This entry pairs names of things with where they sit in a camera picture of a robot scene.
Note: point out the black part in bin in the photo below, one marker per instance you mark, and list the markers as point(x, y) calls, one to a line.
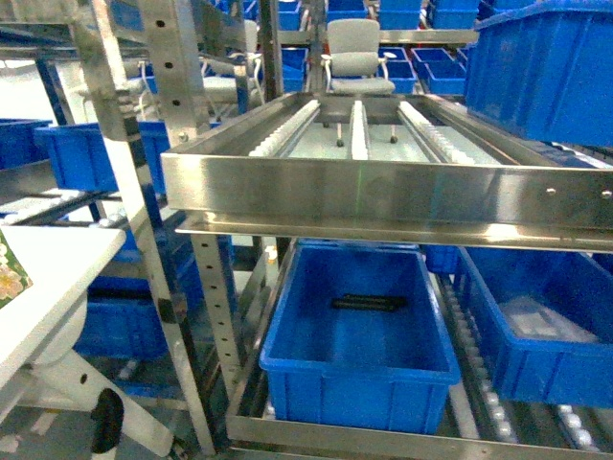
point(369, 303)

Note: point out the blue crate upper right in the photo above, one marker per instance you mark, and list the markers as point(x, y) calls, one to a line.
point(544, 72)

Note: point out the grey office chair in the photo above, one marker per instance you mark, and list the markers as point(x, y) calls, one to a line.
point(353, 65)

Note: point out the steel shelf front rail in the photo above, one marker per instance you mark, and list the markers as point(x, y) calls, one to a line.
point(384, 168)

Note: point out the flower gift bag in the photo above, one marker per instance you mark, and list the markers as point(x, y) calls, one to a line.
point(14, 277)

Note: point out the blue bin lower right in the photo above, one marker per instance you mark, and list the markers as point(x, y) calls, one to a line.
point(543, 323)

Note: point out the blue bin with black part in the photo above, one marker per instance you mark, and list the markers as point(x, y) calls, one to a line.
point(360, 368)

